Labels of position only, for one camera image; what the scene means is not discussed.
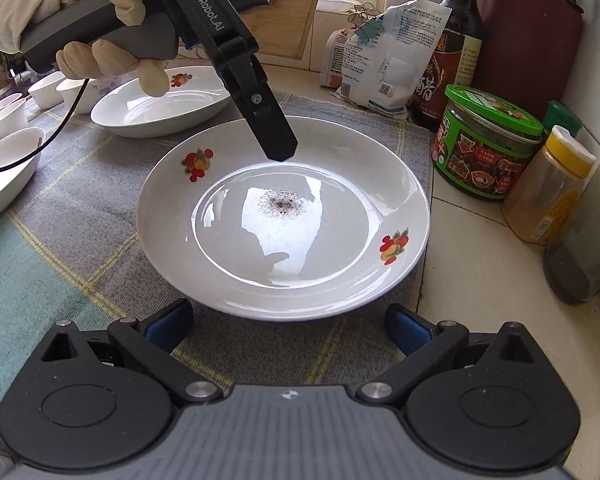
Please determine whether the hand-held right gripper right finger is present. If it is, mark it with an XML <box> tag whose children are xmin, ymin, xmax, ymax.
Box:
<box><xmin>356</xmin><ymin>304</ymin><xmax>537</xmax><ymax>406</ymax></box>

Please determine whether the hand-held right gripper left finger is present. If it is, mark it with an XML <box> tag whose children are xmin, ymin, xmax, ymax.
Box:
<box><xmin>39</xmin><ymin>299</ymin><xmax>225</xmax><ymax>407</ymax></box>

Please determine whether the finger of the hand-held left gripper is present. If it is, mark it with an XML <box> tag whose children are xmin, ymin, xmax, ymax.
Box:
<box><xmin>172</xmin><ymin>0</ymin><xmax>299</xmax><ymax>163</ymax></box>

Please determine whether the small white bowl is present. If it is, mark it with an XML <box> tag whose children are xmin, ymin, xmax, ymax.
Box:
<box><xmin>29</xmin><ymin>71</ymin><xmax>68</xmax><ymax>110</ymax></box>
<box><xmin>56</xmin><ymin>78</ymin><xmax>101</xmax><ymax>115</ymax></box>
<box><xmin>0</xmin><ymin>94</ymin><xmax>29</xmax><ymax>152</ymax></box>

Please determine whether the red-print plastic bag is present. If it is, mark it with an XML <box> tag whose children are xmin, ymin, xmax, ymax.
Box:
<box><xmin>327</xmin><ymin>27</ymin><xmax>363</xmax><ymax>92</ymax></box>

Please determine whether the bamboo cutting board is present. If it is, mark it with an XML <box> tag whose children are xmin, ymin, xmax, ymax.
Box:
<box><xmin>207</xmin><ymin>0</ymin><xmax>331</xmax><ymax>59</ymax></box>

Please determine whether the grey checked dish towel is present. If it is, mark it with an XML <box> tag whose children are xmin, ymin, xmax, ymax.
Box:
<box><xmin>0</xmin><ymin>91</ymin><xmax>433</xmax><ymax>401</ymax></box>

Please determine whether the white printed plastic bag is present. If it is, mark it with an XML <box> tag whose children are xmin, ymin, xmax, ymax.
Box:
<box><xmin>337</xmin><ymin>4</ymin><xmax>453</xmax><ymax>121</ymax></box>

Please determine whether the blue bag clip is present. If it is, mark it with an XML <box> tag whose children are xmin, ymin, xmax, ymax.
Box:
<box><xmin>355</xmin><ymin>15</ymin><xmax>389</xmax><ymax>44</ymax></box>

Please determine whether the green-lid sauce jar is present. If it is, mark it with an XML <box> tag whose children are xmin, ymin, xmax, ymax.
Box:
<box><xmin>431</xmin><ymin>84</ymin><xmax>545</xmax><ymax>202</ymax></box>

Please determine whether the dark vinegar bottle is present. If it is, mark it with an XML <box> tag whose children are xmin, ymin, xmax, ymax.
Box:
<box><xmin>410</xmin><ymin>0</ymin><xmax>484</xmax><ymax>133</ymax></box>

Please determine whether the yellow-cap spice bottle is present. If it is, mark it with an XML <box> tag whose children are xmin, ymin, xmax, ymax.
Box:
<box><xmin>502</xmin><ymin>125</ymin><xmax>597</xmax><ymax>246</ymax></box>

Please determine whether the red-cap glass bottle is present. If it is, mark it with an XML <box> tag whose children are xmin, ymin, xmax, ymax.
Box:
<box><xmin>542</xmin><ymin>142</ymin><xmax>600</xmax><ymax>306</ymax></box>

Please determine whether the green-cap bottle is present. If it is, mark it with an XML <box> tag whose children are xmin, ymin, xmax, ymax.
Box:
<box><xmin>542</xmin><ymin>101</ymin><xmax>583</xmax><ymax>142</ymax></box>

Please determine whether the dark red knife block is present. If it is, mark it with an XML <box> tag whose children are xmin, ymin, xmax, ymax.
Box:
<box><xmin>472</xmin><ymin>0</ymin><xmax>586</xmax><ymax>122</ymax></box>

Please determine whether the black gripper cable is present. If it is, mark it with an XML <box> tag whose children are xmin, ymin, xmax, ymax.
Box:
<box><xmin>0</xmin><ymin>77</ymin><xmax>89</xmax><ymax>175</ymax></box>

